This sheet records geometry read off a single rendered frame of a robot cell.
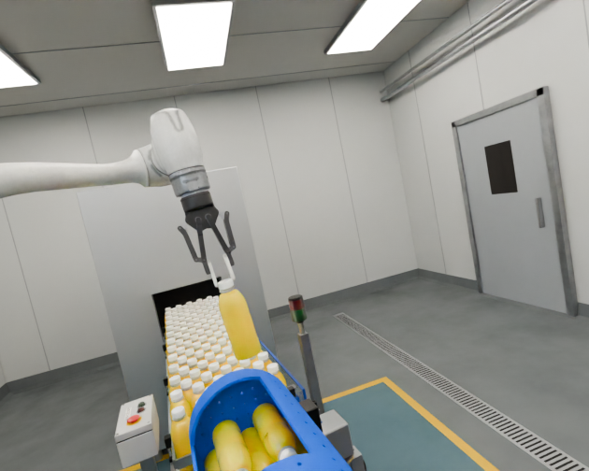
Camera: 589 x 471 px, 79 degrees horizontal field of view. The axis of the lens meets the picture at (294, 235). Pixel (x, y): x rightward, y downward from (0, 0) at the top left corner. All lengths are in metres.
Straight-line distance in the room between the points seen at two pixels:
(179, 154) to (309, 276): 4.79
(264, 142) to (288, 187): 0.74
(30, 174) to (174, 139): 0.29
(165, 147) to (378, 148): 5.31
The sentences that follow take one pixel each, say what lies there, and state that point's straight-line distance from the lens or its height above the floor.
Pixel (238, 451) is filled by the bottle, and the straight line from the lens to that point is 0.92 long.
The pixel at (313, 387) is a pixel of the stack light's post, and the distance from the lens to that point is 1.64.
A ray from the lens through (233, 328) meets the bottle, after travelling 0.93.
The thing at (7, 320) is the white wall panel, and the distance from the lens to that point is 5.89.
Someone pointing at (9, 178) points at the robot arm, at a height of 1.80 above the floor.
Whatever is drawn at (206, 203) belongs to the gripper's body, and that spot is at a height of 1.68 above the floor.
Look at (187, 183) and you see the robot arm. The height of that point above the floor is 1.74.
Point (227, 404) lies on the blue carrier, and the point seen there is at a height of 1.16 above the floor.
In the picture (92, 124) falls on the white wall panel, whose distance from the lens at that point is 5.57.
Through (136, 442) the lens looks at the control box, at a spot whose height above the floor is 1.06.
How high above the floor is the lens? 1.64
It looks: 5 degrees down
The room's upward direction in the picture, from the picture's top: 12 degrees counter-clockwise
